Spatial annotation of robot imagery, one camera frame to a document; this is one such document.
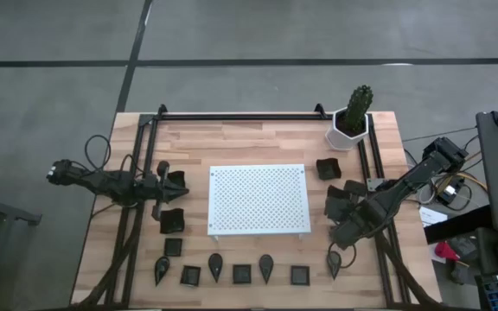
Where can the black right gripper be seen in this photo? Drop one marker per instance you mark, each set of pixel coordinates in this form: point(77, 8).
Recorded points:
point(353, 226)

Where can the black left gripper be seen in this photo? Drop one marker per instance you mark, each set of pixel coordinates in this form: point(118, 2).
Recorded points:
point(158, 190)

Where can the black teardrop plate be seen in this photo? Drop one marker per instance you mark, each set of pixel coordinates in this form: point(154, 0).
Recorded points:
point(333, 261)
point(161, 268)
point(215, 264)
point(266, 265)

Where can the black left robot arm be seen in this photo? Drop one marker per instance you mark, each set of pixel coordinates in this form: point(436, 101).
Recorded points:
point(102, 183)

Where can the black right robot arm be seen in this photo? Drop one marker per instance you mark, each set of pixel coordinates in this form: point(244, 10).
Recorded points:
point(409, 177)

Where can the white paper sheet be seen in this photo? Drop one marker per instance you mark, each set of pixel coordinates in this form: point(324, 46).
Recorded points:
point(430, 216)

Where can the white perforated metal shelf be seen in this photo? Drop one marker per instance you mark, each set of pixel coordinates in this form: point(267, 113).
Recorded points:
point(257, 198)

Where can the white hexagonal plant pot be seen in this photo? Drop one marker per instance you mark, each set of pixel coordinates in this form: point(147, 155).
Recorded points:
point(340, 140)

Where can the red plastic object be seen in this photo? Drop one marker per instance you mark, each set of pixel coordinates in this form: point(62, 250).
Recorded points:
point(442, 250)

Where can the black diagonal beam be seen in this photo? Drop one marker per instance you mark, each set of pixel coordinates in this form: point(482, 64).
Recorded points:
point(456, 226)

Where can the green cactus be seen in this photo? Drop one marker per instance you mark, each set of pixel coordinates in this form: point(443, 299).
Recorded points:
point(357, 108)

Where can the black aluminium table frame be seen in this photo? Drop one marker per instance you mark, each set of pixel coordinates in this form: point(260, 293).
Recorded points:
point(240, 116)

